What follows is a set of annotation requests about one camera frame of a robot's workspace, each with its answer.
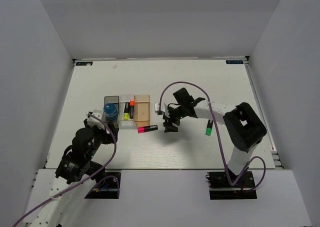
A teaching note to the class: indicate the tan plastic container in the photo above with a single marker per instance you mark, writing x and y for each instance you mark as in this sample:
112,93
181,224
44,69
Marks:
142,110

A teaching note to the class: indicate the right corner label sticker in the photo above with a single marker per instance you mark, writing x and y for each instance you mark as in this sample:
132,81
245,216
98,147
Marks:
234,62

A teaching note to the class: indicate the pink cap highlighter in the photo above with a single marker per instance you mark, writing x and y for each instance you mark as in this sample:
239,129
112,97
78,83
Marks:
145,129

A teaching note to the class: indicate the corner label sticker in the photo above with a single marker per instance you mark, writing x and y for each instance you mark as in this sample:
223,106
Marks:
234,62
84,63

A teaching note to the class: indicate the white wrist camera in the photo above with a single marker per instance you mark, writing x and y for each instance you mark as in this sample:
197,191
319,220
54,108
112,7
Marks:
160,108
96,118

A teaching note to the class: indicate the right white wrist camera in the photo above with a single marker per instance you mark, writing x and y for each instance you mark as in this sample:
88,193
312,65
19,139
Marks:
160,108

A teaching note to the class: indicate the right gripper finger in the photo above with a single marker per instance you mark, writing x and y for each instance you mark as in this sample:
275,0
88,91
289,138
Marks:
167,123
173,129

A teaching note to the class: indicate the dark grey plastic container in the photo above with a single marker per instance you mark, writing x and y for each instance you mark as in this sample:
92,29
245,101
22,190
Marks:
116,100

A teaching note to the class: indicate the orange cap highlighter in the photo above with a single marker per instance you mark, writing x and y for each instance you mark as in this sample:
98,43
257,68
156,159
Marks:
131,109

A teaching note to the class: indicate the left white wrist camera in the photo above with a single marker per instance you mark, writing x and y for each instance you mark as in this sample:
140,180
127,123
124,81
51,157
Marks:
96,118

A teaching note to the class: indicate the clear plastic container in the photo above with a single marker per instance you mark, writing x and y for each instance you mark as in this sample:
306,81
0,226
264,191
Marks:
128,124

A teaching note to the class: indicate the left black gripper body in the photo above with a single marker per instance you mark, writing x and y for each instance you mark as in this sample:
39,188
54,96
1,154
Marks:
101,136

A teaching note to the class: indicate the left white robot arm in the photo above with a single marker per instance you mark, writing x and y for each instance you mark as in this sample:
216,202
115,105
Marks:
75,168

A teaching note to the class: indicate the yellow cap highlighter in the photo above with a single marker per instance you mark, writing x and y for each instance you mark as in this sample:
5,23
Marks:
126,111

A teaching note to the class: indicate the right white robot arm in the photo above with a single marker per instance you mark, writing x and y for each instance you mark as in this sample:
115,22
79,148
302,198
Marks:
243,125

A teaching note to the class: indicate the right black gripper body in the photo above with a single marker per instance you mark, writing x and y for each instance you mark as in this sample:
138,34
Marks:
176,114

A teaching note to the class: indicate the green cap highlighter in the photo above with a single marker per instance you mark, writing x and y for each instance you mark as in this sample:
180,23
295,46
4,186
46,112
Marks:
209,128

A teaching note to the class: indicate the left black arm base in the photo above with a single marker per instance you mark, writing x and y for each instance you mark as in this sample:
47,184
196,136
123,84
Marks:
107,186

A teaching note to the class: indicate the left corner label sticker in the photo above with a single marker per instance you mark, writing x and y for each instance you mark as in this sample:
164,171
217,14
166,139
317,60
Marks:
84,63

